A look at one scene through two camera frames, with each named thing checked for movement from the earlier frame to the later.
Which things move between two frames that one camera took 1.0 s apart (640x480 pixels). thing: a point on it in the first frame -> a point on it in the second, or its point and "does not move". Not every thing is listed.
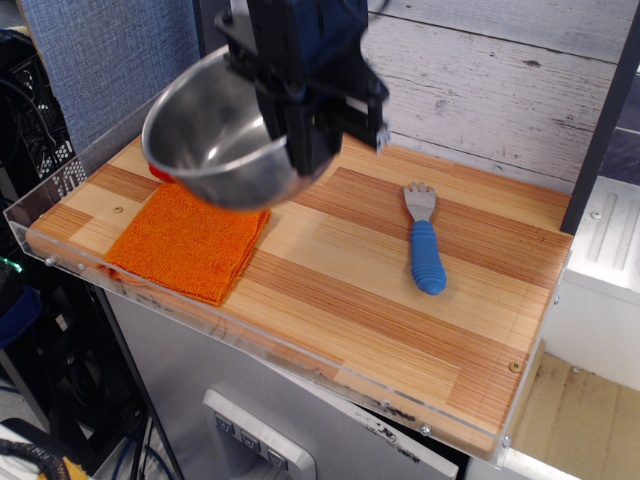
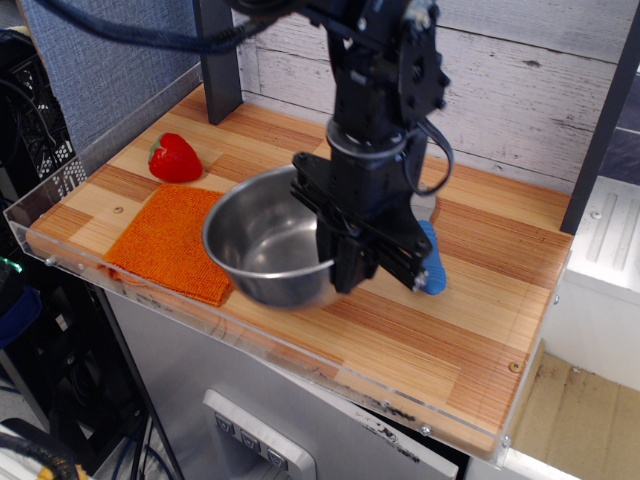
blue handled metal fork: x=427 y=269 does not move
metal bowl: x=206 y=131 -> x=263 y=231
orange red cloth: x=176 y=243 does not move
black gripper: x=311 y=49 -> x=367 y=193
